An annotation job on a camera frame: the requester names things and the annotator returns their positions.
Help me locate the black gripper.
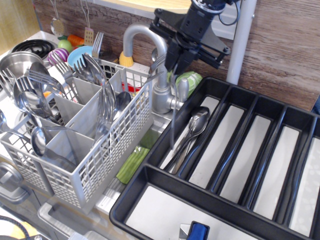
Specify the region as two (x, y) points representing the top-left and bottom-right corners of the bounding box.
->
(149, 4), (231, 75)

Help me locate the small steel spoon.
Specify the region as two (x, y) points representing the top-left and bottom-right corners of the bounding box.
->
(170, 63), (178, 150)

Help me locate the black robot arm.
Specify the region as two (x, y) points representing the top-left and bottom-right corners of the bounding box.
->
(149, 0), (240, 75)

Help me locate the steel spoon in tray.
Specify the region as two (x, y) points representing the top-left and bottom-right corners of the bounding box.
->
(171, 113), (201, 174)
(164, 106), (210, 172)

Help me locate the steel spoon centre basket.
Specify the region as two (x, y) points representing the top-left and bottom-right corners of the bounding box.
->
(113, 91), (132, 121)

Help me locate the black cutlery tray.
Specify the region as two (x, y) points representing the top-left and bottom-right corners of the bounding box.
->
(109, 77), (320, 240)

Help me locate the grey plastic cutlery basket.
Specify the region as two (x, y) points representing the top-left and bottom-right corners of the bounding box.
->
(1, 61), (153, 214)

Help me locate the large steel spoon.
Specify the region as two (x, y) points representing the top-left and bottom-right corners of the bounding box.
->
(15, 76), (58, 124)

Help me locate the steel spoon front left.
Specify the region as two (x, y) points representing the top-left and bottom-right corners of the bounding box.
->
(30, 126), (76, 171)

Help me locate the steel fork behind faucet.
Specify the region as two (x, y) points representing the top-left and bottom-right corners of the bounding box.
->
(145, 54), (166, 83)

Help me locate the green toy cabbage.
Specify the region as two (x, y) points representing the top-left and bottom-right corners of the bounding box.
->
(175, 71), (203, 98)

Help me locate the grey metal faucet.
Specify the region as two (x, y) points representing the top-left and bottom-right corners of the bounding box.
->
(123, 23), (184, 114)

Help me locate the yellow toy corn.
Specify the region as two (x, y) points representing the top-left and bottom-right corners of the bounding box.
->
(119, 51), (134, 68)

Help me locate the wooden shelf board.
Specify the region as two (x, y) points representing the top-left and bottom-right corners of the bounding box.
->
(90, 0), (192, 14)

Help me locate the tall steel fork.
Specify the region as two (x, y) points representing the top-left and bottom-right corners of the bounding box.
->
(91, 32), (104, 59)

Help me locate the hanging metal spatula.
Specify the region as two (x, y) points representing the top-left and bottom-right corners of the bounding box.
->
(80, 0), (94, 46)

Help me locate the blue plastic bowl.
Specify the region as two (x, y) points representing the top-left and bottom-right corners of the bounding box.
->
(67, 45), (93, 70)

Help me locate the orange toy carrot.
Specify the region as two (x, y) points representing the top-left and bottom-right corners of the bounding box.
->
(58, 34), (85, 47)

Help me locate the green toy apple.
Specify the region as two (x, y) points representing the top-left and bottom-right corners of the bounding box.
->
(57, 39), (73, 53)

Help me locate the purple toy onion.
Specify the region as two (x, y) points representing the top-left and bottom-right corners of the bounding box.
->
(47, 48), (69, 66)

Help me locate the hanging metal strainer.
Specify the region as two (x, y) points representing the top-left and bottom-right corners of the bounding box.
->
(50, 0), (65, 38)

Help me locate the black stove burner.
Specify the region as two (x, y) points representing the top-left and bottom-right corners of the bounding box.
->
(11, 39), (56, 59)

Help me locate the steel fork left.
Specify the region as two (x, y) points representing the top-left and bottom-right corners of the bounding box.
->
(27, 69), (68, 98)

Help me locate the steel pot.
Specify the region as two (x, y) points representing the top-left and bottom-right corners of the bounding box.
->
(0, 51), (44, 81)

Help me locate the blue clip object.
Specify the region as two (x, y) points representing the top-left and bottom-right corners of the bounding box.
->
(178, 221), (210, 240)

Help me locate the white metal post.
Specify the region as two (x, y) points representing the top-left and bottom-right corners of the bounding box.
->
(226, 0), (257, 85)

